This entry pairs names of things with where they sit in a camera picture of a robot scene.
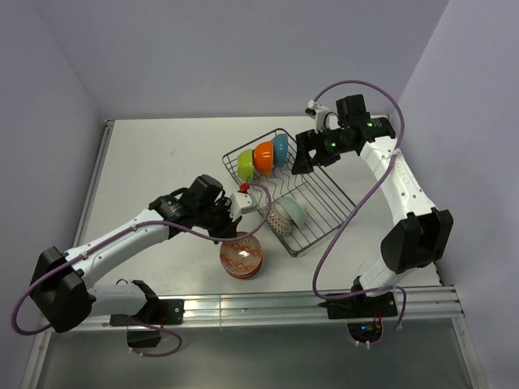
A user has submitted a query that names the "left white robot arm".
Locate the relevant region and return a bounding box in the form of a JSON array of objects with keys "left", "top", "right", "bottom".
[{"left": 30, "top": 174, "right": 254, "bottom": 333}]

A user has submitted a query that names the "blue ceramic bowl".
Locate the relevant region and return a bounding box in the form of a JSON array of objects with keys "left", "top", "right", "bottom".
[{"left": 272, "top": 133, "right": 289, "bottom": 167}]

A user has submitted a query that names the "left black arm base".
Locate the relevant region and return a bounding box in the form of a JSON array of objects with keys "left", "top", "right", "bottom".
[{"left": 109, "top": 299, "right": 184, "bottom": 357}]

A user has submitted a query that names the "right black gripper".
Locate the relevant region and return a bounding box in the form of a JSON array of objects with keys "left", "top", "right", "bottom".
[{"left": 292, "top": 125, "right": 354, "bottom": 174}]

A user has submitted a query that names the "orange bowl white inside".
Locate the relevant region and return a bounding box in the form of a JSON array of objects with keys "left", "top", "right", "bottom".
[{"left": 252, "top": 141, "right": 274, "bottom": 175}]

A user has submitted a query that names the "purple cable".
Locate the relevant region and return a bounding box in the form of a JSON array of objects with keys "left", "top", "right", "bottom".
[
  {"left": 9, "top": 181, "right": 273, "bottom": 358},
  {"left": 311, "top": 79, "right": 408, "bottom": 345}
]

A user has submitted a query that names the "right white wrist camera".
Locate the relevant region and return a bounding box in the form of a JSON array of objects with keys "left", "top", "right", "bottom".
[{"left": 305, "top": 100, "right": 337, "bottom": 133}]

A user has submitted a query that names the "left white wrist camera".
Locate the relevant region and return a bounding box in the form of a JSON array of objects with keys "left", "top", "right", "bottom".
[{"left": 229, "top": 182, "right": 257, "bottom": 219}]

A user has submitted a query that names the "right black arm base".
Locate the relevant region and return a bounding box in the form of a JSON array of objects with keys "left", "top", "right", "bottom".
[{"left": 318, "top": 292, "right": 397, "bottom": 344}]

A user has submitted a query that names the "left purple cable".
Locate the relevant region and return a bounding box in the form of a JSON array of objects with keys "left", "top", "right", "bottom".
[{"left": 9, "top": 181, "right": 273, "bottom": 358}]

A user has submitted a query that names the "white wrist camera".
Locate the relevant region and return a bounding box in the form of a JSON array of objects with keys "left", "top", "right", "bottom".
[
  {"left": 229, "top": 182, "right": 257, "bottom": 219},
  {"left": 305, "top": 100, "right": 337, "bottom": 133}
]

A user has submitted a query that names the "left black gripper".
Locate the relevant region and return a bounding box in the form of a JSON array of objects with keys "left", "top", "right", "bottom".
[{"left": 195, "top": 197, "right": 242, "bottom": 244}]

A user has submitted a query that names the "pale green celadon bowl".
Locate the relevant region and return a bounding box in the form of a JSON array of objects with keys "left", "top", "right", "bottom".
[{"left": 278, "top": 197, "right": 307, "bottom": 229}]

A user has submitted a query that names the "grey wire dish rack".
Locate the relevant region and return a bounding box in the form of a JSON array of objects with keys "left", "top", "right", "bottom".
[{"left": 222, "top": 128, "right": 355, "bottom": 257}]

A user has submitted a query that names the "orange patterned bowl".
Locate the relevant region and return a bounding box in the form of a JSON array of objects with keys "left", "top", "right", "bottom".
[{"left": 219, "top": 235, "right": 264, "bottom": 276}]

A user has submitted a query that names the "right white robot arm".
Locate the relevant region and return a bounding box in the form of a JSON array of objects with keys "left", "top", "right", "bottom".
[{"left": 291, "top": 94, "right": 453, "bottom": 316}]

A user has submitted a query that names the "brown patterned bowl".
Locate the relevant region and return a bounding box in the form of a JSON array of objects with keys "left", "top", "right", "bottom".
[{"left": 259, "top": 203, "right": 294, "bottom": 236}]

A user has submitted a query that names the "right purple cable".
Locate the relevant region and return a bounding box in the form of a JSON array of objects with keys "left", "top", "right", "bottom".
[{"left": 311, "top": 79, "right": 408, "bottom": 345}]

